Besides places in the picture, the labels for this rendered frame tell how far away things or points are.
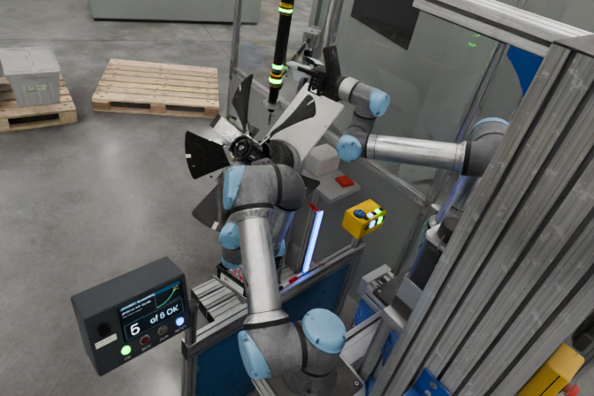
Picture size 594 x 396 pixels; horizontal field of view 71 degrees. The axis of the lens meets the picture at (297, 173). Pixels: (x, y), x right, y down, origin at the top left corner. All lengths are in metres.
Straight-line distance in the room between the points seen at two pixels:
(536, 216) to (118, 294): 0.94
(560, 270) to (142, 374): 2.07
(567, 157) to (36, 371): 2.42
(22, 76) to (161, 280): 3.27
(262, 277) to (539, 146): 0.68
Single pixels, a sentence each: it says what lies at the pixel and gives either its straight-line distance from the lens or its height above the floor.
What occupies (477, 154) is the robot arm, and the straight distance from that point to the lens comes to 1.20.
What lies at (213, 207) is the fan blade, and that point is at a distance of 1.77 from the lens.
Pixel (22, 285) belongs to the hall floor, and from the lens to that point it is 2.96.
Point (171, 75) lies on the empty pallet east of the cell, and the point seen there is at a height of 0.14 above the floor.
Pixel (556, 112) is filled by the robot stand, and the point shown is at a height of 1.94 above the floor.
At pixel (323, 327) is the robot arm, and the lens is 1.11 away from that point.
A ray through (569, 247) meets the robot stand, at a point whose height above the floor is 1.75.
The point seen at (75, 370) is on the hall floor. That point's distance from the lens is 2.55.
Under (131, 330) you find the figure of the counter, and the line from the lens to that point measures 1.21.
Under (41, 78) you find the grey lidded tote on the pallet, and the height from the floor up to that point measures 0.42.
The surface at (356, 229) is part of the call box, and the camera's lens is 1.76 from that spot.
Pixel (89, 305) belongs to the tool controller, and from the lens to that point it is 1.17.
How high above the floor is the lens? 2.16
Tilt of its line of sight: 35 degrees down
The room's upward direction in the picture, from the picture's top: 11 degrees clockwise
